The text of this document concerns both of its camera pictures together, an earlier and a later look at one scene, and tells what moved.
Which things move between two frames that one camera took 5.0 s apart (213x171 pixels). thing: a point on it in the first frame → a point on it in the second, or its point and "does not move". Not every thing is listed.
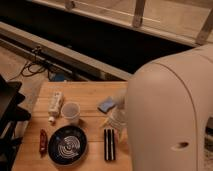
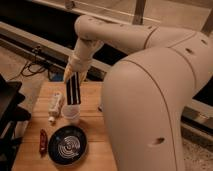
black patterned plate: x=67 y=145 does not move
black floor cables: x=35 y=67 does not move
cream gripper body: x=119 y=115 → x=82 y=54
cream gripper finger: x=106 y=122 → x=81 y=76
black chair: x=10 y=114 does not move
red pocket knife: x=43 y=142 does not move
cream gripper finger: x=121 y=134 → x=68 y=72
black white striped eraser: x=109 y=144 → x=73 y=89
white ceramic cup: x=71 y=111 does not move
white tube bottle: x=55 y=104 does not move
